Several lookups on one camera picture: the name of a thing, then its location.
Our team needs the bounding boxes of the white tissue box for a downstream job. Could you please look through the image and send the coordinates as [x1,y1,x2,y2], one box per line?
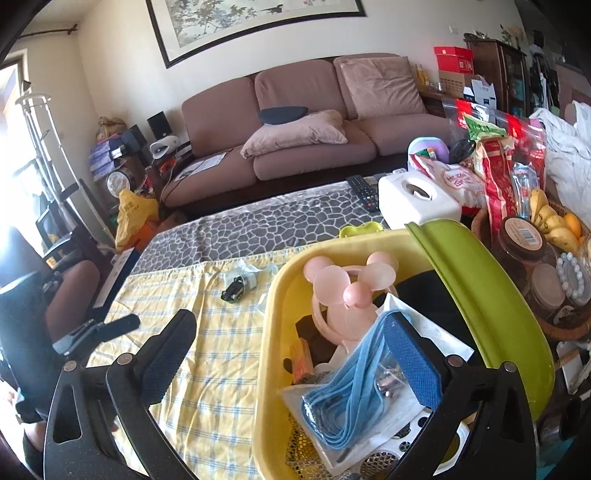
[379,171,462,229]

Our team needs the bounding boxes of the brown sofa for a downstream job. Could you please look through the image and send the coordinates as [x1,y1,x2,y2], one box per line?
[159,53,455,208]

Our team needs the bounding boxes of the papers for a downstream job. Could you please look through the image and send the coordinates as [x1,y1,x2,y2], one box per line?
[175,151,228,180]

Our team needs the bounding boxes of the black cloth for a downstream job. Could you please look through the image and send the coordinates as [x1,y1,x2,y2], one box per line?
[374,270,444,324]

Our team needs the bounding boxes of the framed wall painting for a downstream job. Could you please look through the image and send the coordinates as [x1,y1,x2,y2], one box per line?
[145,0,368,69]

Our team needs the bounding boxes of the yellow plaid cloth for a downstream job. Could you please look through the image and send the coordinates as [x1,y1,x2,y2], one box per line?
[85,242,324,480]

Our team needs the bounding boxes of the green basket lid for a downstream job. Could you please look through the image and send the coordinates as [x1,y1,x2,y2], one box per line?
[405,219,555,423]

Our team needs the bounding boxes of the round tin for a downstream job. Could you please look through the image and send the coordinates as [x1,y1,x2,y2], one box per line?
[106,171,132,197]

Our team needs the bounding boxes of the black remote control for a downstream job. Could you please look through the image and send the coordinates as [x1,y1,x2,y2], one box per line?
[360,187,384,213]
[346,174,372,197]

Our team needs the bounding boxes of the white coat rack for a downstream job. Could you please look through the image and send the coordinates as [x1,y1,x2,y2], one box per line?
[16,92,116,241]

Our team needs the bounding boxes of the grey patterned table cover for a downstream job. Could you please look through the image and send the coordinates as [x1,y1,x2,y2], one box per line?
[134,178,389,278]

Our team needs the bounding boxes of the brown cardboard box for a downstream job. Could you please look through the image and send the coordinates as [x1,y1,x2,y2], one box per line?
[438,69,476,97]

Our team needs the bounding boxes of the purple container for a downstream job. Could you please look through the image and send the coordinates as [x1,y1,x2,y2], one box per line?
[409,136,451,164]

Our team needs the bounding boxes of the white tabletop device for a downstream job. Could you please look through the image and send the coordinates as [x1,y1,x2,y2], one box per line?
[149,136,180,160]

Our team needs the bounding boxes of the small pink orange box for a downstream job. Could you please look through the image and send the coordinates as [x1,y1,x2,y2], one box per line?
[290,337,315,377]

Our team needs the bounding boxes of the stack of blue boxes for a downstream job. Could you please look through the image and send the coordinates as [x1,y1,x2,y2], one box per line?
[89,138,127,178]

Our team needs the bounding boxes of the silver mesh pouch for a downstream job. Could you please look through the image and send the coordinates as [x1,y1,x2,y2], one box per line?
[284,425,402,480]

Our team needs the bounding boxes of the dark curtain rod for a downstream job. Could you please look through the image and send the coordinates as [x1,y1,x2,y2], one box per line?
[21,25,79,40]

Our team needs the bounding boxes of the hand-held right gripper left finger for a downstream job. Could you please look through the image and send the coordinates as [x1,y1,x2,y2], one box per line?
[43,308,198,480]

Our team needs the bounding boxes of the blue cord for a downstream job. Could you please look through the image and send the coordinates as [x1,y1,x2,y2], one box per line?
[281,309,432,476]

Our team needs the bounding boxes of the black speaker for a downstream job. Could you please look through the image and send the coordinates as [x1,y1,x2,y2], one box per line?
[148,112,171,139]
[122,126,148,153]

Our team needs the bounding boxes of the red snack bag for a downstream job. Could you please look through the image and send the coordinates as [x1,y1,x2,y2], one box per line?
[482,136,520,236]

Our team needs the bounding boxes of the white cloth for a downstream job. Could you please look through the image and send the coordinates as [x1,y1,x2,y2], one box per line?
[529,99,591,204]

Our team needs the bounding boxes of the red cardboard box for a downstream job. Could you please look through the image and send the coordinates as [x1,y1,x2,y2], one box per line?
[433,45,475,75]

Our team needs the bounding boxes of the black toy car in bag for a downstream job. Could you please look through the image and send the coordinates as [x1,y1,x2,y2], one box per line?
[221,261,271,303]

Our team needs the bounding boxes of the yellow plastic basket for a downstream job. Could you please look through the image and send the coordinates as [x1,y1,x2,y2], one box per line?
[252,228,476,480]

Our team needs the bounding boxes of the white four-ring plastic holder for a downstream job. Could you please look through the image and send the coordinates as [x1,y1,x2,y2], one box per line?
[365,413,472,480]

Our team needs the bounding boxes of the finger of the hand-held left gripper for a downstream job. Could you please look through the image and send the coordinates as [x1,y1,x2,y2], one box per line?
[85,315,141,344]

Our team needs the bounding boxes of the bunch of bananas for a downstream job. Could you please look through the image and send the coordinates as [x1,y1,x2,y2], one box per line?
[529,188,580,254]

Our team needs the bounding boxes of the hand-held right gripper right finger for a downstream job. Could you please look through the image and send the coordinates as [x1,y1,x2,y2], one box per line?
[383,310,541,480]

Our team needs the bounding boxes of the pink mouse-ear handheld fan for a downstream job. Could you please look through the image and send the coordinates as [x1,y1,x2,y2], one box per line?
[302,251,400,354]

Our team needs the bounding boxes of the large brown-lidded jar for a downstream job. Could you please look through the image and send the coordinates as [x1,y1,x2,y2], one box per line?
[492,215,559,287]

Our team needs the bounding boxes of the dark wooden cabinet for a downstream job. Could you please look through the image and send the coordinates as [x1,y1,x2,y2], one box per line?
[464,34,527,116]

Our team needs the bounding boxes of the small pink pillow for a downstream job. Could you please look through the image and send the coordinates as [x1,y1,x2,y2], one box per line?
[240,110,348,160]

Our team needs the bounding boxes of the black flat cushion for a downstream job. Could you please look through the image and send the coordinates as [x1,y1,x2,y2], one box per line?
[257,106,309,126]

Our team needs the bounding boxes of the white bead bracelet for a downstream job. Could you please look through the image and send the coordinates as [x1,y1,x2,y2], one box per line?
[555,251,589,296]

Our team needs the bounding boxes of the dark brown box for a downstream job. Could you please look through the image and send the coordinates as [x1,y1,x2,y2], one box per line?
[295,314,342,365]

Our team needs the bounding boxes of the white paper sheet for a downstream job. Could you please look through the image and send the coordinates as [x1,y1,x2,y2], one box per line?
[374,293,476,363]

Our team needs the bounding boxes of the white snack bag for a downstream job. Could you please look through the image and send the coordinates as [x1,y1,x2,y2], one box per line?
[413,154,488,208]

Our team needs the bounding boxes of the yellow plastic bag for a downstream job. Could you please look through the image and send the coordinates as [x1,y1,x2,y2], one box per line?
[115,189,160,252]

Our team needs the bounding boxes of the green flower-shaped dish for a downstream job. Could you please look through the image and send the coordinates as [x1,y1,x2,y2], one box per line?
[338,222,384,240]

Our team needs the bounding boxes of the brown chair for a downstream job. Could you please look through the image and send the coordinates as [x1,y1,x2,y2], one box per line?
[46,261,102,342]

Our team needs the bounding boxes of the large pink pillow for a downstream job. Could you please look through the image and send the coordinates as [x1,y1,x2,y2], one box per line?
[339,56,428,120]

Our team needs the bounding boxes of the small brown-lidded jar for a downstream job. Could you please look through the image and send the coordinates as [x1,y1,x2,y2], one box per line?
[526,263,571,319]

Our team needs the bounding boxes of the wicker basket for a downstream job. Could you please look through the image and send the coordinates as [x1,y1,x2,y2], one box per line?
[471,194,591,342]

